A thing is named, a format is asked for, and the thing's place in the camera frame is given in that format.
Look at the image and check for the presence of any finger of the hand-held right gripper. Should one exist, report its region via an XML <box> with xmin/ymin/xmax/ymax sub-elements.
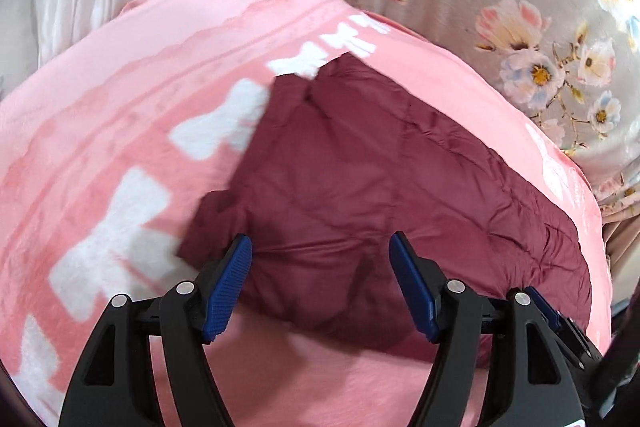
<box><xmin>524</xmin><ymin>286</ymin><xmax>565</xmax><ymax>333</ymax></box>

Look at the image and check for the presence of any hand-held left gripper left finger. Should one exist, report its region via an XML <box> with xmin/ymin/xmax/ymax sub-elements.
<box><xmin>57</xmin><ymin>234</ymin><xmax>253</xmax><ymax>427</ymax></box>

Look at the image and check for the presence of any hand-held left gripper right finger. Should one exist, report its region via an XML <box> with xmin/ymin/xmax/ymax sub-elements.
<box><xmin>389</xmin><ymin>231</ymin><xmax>586</xmax><ymax>427</ymax></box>

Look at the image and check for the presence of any maroon puffer jacket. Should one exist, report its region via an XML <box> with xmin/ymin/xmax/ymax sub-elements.
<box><xmin>177</xmin><ymin>54</ymin><xmax>593</xmax><ymax>368</ymax></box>

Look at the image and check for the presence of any pink printed blanket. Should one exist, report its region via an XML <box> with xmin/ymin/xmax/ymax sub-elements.
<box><xmin>0</xmin><ymin>0</ymin><xmax>613</xmax><ymax>427</ymax></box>

